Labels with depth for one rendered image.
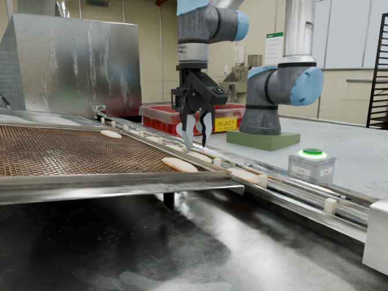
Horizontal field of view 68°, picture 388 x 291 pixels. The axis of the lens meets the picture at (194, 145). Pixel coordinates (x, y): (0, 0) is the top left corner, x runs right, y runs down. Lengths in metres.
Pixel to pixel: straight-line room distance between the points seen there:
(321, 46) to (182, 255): 5.40
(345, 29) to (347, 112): 1.34
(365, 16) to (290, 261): 5.11
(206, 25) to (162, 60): 8.09
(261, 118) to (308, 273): 0.68
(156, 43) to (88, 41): 7.35
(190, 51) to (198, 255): 0.46
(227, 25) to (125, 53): 0.82
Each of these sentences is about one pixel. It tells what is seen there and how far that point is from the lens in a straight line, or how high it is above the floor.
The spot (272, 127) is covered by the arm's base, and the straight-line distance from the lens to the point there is 1.02.
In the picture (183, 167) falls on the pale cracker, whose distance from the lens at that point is 0.50.
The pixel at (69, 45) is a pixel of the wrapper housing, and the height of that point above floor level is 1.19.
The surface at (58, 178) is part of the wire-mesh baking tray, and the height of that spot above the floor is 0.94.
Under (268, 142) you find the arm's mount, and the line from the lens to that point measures 0.97.
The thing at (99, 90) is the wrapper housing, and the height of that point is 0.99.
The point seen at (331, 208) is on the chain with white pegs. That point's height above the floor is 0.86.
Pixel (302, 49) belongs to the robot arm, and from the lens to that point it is 0.95.
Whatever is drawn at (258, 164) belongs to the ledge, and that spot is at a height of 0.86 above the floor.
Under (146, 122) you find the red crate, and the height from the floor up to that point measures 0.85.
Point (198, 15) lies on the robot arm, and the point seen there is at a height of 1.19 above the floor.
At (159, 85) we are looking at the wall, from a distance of 8.73.
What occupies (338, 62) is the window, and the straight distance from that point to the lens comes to 5.50.
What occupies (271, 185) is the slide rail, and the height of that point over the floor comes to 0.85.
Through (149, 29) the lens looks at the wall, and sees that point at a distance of 8.71.
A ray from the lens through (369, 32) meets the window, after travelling 5.34.
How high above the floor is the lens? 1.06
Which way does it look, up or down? 14 degrees down
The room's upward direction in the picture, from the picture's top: straight up
